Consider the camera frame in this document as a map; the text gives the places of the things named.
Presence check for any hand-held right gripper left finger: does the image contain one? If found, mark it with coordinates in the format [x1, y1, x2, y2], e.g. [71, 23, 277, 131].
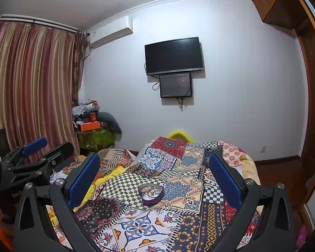
[13, 152, 101, 252]

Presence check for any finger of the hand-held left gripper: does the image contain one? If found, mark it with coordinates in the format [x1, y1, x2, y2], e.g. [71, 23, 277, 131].
[1, 136, 48, 169]
[6, 142, 75, 187]

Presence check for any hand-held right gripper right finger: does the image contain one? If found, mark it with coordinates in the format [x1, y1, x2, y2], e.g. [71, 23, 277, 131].
[209, 153, 297, 252]

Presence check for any purple heart-shaped tin box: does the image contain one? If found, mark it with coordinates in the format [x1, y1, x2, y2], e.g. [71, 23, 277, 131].
[138, 185, 165, 207]

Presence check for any yellow cloth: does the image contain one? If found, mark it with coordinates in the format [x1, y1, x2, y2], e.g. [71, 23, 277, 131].
[80, 167, 127, 208]

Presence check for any flat orange box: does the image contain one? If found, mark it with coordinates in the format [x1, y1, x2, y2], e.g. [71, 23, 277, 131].
[78, 121, 101, 132]

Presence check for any green cloth covered cabinet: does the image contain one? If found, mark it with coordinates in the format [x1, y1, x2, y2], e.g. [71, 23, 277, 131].
[77, 128, 116, 152]

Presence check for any patchwork printed blanket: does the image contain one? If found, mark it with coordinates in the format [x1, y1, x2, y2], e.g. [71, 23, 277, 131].
[46, 136, 264, 252]

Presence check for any striped pink curtain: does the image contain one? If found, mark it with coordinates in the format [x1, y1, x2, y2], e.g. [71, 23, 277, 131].
[0, 14, 89, 154]

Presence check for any dark green pillow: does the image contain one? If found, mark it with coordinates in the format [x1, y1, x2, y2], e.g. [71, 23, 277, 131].
[97, 112, 123, 137]

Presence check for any yellow plastic object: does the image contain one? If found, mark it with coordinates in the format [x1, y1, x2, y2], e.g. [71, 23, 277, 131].
[167, 129, 194, 143]

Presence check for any white air conditioner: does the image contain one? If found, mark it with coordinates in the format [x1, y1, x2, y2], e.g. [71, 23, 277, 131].
[88, 16, 134, 49]

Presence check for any wooden overhead cabinet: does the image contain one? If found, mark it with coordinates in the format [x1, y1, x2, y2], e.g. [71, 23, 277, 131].
[252, 0, 303, 30]

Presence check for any black television cable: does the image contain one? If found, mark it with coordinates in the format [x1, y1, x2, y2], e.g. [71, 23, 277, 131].
[151, 75, 161, 91]

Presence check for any wooden door frame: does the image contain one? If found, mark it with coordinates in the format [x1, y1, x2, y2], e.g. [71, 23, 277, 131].
[286, 0, 315, 217]

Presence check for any curtain rail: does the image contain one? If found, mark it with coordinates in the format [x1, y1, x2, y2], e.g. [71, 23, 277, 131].
[0, 13, 80, 33]

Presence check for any black wall television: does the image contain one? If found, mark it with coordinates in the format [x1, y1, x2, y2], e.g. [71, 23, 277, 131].
[144, 37, 204, 76]

